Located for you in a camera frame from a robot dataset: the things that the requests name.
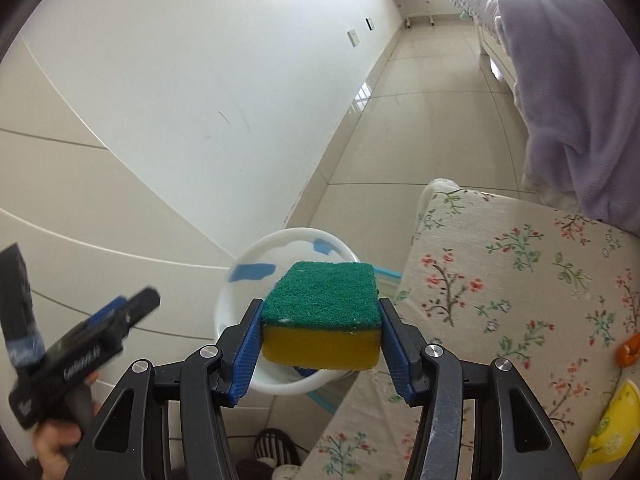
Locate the orange peel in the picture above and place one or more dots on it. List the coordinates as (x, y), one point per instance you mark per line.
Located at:
(627, 352)

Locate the floral cloth covered bench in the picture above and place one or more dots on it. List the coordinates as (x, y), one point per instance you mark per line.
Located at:
(500, 310)

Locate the purple fleece blanket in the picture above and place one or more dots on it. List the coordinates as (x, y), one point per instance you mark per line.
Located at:
(575, 110)

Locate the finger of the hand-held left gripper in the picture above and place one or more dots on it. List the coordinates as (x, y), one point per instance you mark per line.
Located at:
(135, 307)

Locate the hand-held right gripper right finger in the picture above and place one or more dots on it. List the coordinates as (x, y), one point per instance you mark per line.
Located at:
(395, 350)

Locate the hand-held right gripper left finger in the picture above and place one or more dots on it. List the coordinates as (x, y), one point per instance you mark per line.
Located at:
(245, 360)

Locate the person's left hand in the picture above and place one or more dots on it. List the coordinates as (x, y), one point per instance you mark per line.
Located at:
(50, 445)

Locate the green and yellow sponge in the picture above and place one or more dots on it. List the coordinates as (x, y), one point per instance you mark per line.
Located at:
(320, 300)

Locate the black and white slipper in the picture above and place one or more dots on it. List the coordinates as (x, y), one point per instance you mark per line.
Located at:
(275, 447)

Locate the white wall socket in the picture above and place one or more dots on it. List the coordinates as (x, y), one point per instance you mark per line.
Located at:
(353, 37)

